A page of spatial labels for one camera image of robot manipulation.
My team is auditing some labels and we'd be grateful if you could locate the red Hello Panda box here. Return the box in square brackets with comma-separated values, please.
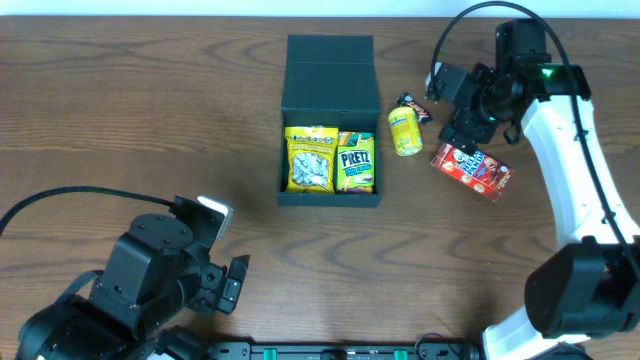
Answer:
[431, 143, 514, 201]

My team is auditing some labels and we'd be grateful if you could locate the small yellow can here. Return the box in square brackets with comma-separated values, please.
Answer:
[388, 106, 423, 157]

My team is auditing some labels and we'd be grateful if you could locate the green Pretz snack box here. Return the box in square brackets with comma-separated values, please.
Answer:
[336, 131, 375, 194]

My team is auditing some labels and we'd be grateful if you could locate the black gift box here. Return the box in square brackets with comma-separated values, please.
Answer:
[277, 34, 381, 208]

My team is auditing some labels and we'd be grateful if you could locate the yellow seed snack bag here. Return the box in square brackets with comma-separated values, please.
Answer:
[285, 126, 339, 194]

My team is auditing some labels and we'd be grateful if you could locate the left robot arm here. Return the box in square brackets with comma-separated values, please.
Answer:
[17, 213, 249, 359]

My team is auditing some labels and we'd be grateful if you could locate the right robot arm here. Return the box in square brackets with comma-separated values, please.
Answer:
[426, 16, 639, 359]

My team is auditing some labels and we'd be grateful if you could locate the black chocolate bar wrapper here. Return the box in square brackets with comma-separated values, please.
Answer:
[396, 92, 434, 125]

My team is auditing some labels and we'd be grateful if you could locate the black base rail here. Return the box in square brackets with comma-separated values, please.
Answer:
[207, 341, 485, 360]

